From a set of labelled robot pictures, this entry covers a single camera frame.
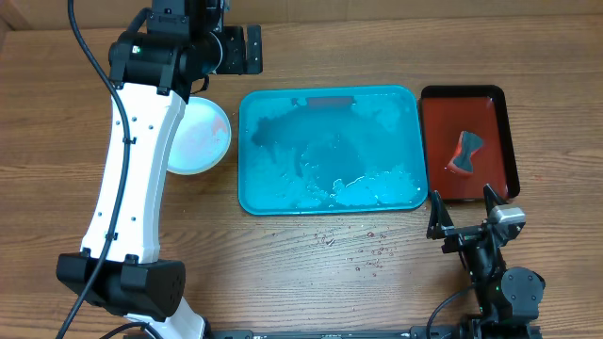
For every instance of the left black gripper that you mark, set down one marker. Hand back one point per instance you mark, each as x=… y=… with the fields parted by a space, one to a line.
x=236 y=63

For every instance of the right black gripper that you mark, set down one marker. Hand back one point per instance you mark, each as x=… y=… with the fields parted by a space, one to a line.
x=466 y=232

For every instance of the red wet sponge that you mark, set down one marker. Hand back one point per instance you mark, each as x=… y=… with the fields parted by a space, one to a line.
x=461 y=161

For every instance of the light blue plate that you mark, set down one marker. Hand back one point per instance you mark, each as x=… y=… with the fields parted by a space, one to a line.
x=202 y=139

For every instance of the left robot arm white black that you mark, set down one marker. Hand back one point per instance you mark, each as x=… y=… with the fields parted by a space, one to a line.
x=118 y=267

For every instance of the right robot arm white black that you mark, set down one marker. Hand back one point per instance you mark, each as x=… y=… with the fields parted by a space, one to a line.
x=508 y=298

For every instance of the red black lacquer tray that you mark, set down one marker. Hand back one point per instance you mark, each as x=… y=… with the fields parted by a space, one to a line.
x=444 y=113

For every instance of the teal plastic tray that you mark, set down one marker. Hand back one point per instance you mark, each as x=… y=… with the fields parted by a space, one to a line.
x=330 y=151

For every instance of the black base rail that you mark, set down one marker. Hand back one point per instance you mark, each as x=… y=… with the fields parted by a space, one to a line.
x=416 y=332

